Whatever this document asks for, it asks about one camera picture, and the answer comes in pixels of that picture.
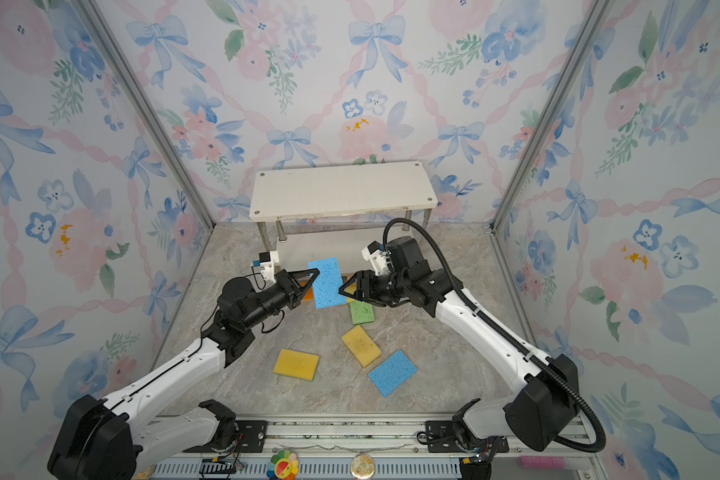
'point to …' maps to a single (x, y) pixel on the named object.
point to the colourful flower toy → (283, 466)
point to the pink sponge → (347, 275)
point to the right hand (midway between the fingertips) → (345, 291)
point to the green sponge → (361, 312)
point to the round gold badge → (363, 466)
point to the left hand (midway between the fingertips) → (320, 270)
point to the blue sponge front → (392, 373)
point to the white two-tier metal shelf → (340, 196)
